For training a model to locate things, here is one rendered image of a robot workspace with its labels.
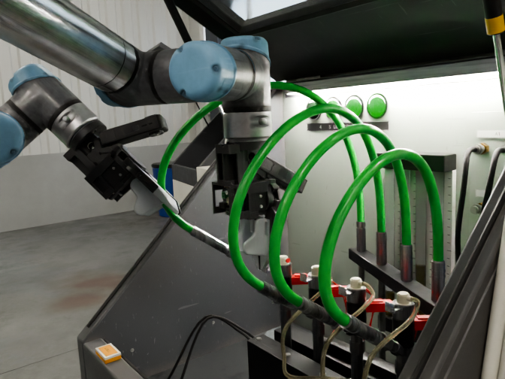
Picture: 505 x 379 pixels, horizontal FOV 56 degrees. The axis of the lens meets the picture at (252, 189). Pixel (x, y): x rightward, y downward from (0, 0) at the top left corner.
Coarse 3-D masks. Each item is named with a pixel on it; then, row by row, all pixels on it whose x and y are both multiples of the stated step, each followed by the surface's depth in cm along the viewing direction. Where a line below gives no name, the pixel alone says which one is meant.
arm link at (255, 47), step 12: (240, 36) 69; (252, 36) 70; (240, 48) 69; (252, 48) 69; (264, 48) 71; (252, 60) 68; (264, 60) 71; (264, 72) 71; (264, 84) 71; (252, 96) 70; (264, 96) 71; (228, 108) 72; (240, 108) 71; (252, 108) 71; (264, 108) 72
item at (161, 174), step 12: (276, 84) 85; (288, 84) 85; (312, 96) 87; (204, 108) 82; (192, 120) 82; (336, 120) 88; (180, 132) 82; (168, 144) 82; (348, 144) 90; (168, 156) 82; (360, 204) 92; (360, 216) 92; (192, 228) 84
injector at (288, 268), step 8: (288, 264) 81; (288, 272) 81; (288, 280) 81; (280, 304) 82; (280, 312) 82; (288, 312) 82; (280, 320) 83; (288, 328) 83; (288, 336) 83; (288, 344) 83
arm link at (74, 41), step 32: (0, 0) 46; (32, 0) 49; (64, 0) 53; (0, 32) 49; (32, 32) 50; (64, 32) 53; (96, 32) 57; (64, 64) 56; (96, 64) 58; (128, 64) 62; (128, 96) 66
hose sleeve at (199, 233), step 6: (198, 228) 85; (192, 234) 84; (198, 234) 84; (204, 234) 85; (204, 240) 85; (210, 240) 85; (216, 240) 86; (216, 246) 86; (222, 246) 86; (222, 252) 86; (228, 252) 86
